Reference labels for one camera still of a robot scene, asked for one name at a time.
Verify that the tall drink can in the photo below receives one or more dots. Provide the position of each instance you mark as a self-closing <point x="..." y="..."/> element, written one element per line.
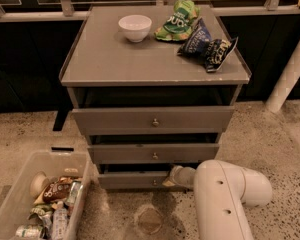
<point x="75" y="189"/>

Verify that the grey middle drawer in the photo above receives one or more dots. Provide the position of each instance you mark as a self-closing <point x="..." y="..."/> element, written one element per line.
<point x="152" y="153"/>

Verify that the white diagonal pillar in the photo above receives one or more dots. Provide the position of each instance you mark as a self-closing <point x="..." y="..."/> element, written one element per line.
<point x="286" y="82"/>

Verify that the brown snack bag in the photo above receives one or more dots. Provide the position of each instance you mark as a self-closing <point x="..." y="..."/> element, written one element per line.
<point x="56" y="191"/>

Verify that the grey bottom drawer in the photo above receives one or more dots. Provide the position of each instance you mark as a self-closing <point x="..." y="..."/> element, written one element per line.
<point x="133" y="180"/>

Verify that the clear plastic bin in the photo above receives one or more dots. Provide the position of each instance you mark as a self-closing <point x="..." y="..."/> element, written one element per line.
<point x="18" y="202"/>

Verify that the green chip bag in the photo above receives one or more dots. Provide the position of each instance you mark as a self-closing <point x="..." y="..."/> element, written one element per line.
<point x="179" y="25"/>

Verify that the blue chip bag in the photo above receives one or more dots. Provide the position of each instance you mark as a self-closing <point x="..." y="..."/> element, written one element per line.
<point x="197" y="40"/>

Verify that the silver green can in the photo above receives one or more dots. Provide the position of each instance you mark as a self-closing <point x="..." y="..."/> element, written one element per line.
<point x="29" y="231"/>

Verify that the grey top drawer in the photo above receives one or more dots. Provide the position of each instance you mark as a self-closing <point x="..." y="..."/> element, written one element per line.
<point x="153" y="120"/>

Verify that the white bowl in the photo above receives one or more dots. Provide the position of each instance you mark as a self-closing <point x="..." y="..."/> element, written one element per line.
<point x="135" y="27"/>

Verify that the beige round cup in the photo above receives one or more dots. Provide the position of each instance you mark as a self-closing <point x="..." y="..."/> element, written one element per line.
<point x="39" y="182"/>

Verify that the black chip bag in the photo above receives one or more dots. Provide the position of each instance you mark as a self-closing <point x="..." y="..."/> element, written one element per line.
<point x="216" y="53"/>

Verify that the green snack packet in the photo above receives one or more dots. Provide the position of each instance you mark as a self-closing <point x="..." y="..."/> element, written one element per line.
<point x="42" y="211"/>

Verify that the round floor plate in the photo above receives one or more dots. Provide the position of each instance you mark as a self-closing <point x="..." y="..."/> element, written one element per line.
<point x="148" y="220"/>

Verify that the metal railing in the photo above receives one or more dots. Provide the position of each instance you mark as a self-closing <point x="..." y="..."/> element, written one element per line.
<point x="40" y="15"/>

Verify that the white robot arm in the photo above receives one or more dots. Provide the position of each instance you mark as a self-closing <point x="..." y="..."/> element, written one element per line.
<point x="221" y="190"/>

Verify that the grey three-drawer cabinet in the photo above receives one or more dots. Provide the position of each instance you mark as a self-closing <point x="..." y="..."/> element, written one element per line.
<point x="105" y="70"/>

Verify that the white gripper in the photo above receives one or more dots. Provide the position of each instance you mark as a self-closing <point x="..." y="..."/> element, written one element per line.
<point x="184" y="176"/>

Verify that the grey drawer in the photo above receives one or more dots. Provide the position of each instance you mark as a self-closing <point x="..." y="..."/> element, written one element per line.
<point x="153" y="120"/>
<point x="152" y="153"/>
<point x="133" y="180"/>

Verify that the small plastic bottle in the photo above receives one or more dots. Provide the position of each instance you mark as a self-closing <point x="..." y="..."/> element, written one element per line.
<point x="60" y="221"/>

